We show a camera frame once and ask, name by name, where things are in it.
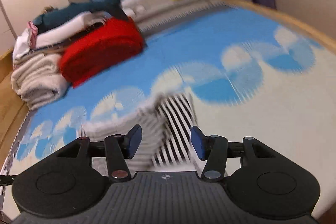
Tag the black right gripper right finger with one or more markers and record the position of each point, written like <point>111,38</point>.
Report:
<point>255,177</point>

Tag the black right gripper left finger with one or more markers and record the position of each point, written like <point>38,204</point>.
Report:
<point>75,177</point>

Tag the striped grey hooded sweater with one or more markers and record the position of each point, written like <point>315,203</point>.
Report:
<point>166,123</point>

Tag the folded white pink clothes stack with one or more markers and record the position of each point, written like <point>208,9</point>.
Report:
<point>29,40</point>

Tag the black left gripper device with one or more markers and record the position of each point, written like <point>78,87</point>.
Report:
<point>6,180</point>

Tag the folded white quilt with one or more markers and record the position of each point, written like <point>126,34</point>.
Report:
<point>38,81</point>

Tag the blue white patterned bedsheet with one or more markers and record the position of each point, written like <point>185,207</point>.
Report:
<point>246,75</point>

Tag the red knitted blanket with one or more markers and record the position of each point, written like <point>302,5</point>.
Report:
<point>116,41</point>

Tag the dark teal shark plush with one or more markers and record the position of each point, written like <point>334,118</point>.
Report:
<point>57,17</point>

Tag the white plush toy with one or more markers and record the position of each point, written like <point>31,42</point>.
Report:
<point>132,8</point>

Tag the wooden bed frame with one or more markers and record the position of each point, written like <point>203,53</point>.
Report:
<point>14,110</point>

